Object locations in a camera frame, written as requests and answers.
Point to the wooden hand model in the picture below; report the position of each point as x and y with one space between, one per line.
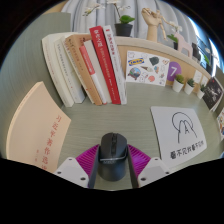
151 23

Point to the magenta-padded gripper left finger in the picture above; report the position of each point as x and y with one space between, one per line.
71 170

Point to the round purple sticker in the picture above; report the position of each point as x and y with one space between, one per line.
174 70

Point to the white orchid in dark pot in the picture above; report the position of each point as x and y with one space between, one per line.
207 61

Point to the white wall socket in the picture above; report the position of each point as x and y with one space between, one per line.
197 76
205 82

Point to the colourful picture booklet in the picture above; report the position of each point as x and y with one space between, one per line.
221 125

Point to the white orchid in black pot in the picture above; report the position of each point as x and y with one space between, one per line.
123 29

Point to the dark grey computer mouse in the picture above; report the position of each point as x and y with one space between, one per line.
112 156

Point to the grey curtain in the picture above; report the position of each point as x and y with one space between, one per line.
100 16

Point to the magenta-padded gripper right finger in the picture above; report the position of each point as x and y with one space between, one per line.
153 170

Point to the white sticker sheet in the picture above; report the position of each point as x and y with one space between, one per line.
146 68

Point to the white orchid behind horses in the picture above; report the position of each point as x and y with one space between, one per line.
173 37

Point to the white book with red spine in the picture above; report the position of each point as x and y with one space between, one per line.
98 81

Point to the glass window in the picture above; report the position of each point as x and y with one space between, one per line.
208 43

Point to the small plant in white pot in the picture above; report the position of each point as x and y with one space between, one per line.
177 86
188 88
200 94

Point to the thick white book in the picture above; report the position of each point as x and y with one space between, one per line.
55 70

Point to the black cover book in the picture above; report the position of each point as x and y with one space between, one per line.
212 94

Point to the beige paperback book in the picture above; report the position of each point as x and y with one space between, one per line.
33 130

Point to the white printed mouse pad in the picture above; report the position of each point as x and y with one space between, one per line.
178 133

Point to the tan book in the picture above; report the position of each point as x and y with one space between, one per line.
83 73

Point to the pink wooden horse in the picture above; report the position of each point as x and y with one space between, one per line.
184 45

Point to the thin white book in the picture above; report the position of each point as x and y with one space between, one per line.
71 78

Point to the black wooden horse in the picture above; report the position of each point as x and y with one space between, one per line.
197 52

